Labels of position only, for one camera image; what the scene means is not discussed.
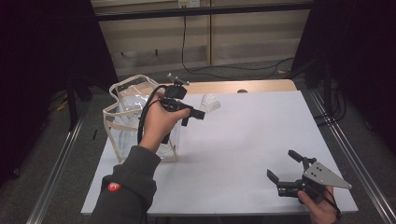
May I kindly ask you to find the black curtain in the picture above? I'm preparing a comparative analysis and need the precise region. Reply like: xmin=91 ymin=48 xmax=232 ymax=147
xmin=290 ymin=0 xmax=396 ymax=153
xmin=0 ymin=0 xmax=118 ymax=188

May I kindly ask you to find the white wall socket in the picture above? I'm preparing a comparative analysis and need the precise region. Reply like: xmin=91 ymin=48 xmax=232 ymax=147
xmin=178 ymin=0 xmax=201 ymax=8

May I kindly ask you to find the black wall cable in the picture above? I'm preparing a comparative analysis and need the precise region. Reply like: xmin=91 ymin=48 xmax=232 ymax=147
xmin=181 ymin=15 xmax=295 ymax=80

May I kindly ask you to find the black metal stand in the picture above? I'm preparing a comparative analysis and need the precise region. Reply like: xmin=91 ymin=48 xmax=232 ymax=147
xmin=66 ymin=74 xmax=78 ymax=132
xmin=323 ymin=59 xmax=332 ymax=116

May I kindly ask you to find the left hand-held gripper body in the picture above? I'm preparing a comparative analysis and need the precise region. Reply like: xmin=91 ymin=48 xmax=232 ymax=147
xmin=160 ymin=73 xmax=191 ymax=113

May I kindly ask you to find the person's right hand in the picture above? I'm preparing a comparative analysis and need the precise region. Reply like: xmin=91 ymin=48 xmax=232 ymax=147
xmin=297 ymin=186 xmax=342 ymax=224

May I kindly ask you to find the aluminium floor rail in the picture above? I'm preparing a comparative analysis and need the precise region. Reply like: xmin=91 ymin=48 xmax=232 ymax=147
xmin=311 ymin=91 xmax=396 ymax=224
xmin=26 ymin=118 xmax=83 ymax=224

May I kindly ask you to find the black horizontal frame bar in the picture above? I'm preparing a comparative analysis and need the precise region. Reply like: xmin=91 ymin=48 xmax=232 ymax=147
xmin=92 ymin=2 xmax=314 ymax=22

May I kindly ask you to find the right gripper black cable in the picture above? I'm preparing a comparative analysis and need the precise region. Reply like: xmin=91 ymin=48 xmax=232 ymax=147
xmin=311 ymin=185 xmax=342 ymax=218

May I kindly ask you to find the clear bag with beige trim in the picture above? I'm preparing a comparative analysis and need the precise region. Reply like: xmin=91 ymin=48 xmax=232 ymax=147
xmin=102 ymin=74 xmax=183 ymax=163

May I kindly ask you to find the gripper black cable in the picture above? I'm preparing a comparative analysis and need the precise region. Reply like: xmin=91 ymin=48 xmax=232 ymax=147
xmin=311 ymin=185 xmax=342 ymax=218
xmin=136 ymin=84 xmax=169 ymax=146

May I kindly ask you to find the white table mat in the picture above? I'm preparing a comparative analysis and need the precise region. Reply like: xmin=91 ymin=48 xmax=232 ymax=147
xmin=80 ymin=90 xmax=359 ymax=217

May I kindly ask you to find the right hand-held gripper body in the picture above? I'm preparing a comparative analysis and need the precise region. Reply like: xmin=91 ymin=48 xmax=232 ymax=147
xmin=276 ymin=160 xmax=353 ymax=201

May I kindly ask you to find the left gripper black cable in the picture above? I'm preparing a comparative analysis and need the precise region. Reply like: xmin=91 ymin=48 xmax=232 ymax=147
xmin=136 ymin=84 xmax=169 ymax=146

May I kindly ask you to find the person's left hand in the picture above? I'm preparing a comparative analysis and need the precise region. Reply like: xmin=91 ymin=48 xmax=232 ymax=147
xmin=138 ymin=91 xmax=191 ymax=153

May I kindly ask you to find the bundle of black floor cables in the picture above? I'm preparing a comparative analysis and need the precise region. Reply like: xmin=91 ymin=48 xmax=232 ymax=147
xmin=314 ymin=87 xmax=347 ymax=125

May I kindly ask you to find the white shuttlecock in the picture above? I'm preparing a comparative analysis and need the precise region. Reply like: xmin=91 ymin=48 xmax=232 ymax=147
xmin=200 ymin=93 xmax=221 ymax=113

